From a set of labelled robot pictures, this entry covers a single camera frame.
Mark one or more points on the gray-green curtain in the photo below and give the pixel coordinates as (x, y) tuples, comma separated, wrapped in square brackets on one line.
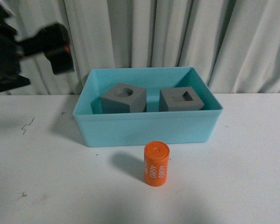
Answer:
[(234, 45)]

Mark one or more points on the orange cylinder part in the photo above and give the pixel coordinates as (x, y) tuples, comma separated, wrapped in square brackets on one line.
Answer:
[(156, 159)]

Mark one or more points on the gray block with square hole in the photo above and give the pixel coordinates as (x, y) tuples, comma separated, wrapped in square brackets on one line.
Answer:
[(179, 99)]

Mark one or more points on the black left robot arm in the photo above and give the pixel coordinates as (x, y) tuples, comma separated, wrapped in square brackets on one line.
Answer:
[(12, 52)]

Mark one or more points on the gray block with round hole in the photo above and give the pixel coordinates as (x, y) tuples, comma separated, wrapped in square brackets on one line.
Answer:
[(124, 98)]

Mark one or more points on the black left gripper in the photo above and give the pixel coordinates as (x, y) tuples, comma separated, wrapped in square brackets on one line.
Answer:
[(55, 44)]

